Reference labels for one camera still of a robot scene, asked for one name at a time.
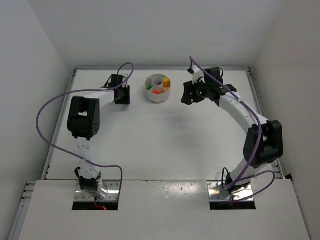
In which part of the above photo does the yellow long lego brick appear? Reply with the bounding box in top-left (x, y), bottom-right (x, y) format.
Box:
top-left (163, 77), bottom-right (171, 91)

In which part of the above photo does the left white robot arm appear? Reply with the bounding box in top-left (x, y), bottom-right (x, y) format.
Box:
top-left (67, 74), bottom-right (130, 196)

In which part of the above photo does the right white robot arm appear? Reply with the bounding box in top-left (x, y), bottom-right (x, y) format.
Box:
top-left (181, 66), bottom-right (284, 193)

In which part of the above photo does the white round divided container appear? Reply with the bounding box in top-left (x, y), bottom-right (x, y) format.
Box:
top-left (144, 74), bottom-right (171, 103)

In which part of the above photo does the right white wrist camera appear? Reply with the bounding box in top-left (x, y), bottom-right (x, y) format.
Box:
top-left (187, 65), bottom-right (204, 85)

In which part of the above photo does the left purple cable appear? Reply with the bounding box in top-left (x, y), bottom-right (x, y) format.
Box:
top-left (36, 62), bottom-right (135, 198)

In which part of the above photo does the purple cable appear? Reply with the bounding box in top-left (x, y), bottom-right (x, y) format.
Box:
top-left (36, 62), bottom-right (135, 198)
top-left (189, 56), bottom-right (276, 205)

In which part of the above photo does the aluminium frame rail back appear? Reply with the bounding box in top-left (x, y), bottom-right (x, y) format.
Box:
top-left (73, 66), bottom-right (250, 72)

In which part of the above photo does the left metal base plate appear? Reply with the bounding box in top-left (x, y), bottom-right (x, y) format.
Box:
top-left (74, 180), bottom-right (121, 202)

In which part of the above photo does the metal base plate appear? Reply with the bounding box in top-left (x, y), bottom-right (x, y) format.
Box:
top-left (207, 181), bottom-right (254, 203)
top-left (74, 180), bottom-right (121, 202)

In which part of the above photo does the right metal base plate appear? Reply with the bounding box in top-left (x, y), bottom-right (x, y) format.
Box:
top-left (207, 181), bottom-right (254, 203)

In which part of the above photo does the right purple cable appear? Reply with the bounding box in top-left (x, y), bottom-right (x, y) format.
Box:
top-left (189, 56), bottom-right (276, 205)

